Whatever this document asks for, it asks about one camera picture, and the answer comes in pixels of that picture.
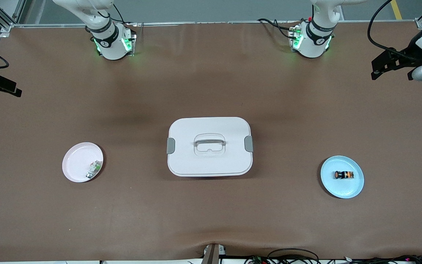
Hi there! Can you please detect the pink round plate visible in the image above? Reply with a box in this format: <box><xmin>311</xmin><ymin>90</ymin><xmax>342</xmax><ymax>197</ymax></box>
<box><xmin>62</xmin><ymin>142</ymin><xmax>104</xmax><ymax>183</ymax></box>

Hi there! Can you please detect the brown table mat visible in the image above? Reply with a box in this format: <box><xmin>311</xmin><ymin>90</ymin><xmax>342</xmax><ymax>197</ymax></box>
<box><xmin>0</xmin><ymin>20</ymin><xmax>422</xmax><ymax>263</ymax></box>

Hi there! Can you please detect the light blue round plate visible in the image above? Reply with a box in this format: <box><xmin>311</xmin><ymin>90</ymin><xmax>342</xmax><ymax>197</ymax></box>
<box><xmin>320</xmin><ymin>155</ymin><xmax>364</xmax><ymax>199</ymax></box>

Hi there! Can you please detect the white lidded storage box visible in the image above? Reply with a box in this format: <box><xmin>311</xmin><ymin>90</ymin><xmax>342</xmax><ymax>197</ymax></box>
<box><xmin>166</xmin><ymin>117</ymin><xmax>254</xmax><ymax>177</ymax></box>

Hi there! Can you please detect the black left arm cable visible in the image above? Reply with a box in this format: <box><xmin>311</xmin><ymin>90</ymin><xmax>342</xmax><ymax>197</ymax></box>
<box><xmin>367</xmin><ymin>0</ymin><xmax>417</xmax><ymax>59</ymax></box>

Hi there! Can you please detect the green white switch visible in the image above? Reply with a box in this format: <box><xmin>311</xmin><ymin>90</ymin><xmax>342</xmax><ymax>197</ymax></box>
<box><xmin>86</xmin><ymin>159</ymin><xmax>104</xmax><ymax>179</ymax></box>

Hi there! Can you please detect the black left base cable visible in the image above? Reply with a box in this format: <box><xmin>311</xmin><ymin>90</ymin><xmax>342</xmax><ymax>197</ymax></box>
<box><xmin>258</xmin><ymin>18</ymin><xmax>296</xmax><ymax>39</ymax></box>

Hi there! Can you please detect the black base cable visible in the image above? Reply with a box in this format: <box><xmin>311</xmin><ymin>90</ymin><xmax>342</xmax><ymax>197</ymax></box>
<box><xmin>112</xmin><ymin>4</ymin><xmax>137</xmax><ymax>28</ymax></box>
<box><xmin>258</xmin><ymin>18</ymin><xmax>296</xmax><ymax>39</ymax></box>

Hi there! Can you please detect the black right base cable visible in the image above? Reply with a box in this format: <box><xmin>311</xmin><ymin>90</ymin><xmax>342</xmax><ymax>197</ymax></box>
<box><xmin>112</xmin><ymin>4</ymin><xmax>137</xmax><ymax>28</ymax></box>

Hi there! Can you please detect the gray lid handle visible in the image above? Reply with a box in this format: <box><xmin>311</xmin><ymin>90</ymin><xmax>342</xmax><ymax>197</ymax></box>
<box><xmin>194</xmin><ymin>134</ymin><xmax>226</xmax><ymax>156</ymax></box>

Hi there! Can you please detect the black cable bundle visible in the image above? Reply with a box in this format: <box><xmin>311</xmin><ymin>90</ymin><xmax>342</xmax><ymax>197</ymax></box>
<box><xmin>319</xmin><ymin>254</ymin><xmax>422</xmax><ymax>264</ymax></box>

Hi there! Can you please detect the black looped cable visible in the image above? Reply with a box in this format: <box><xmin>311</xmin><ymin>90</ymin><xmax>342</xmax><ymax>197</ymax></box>
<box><xmin>267</xmin><ymin>248</ymin><xmax>320</xmax><ymax>264</ymax></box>

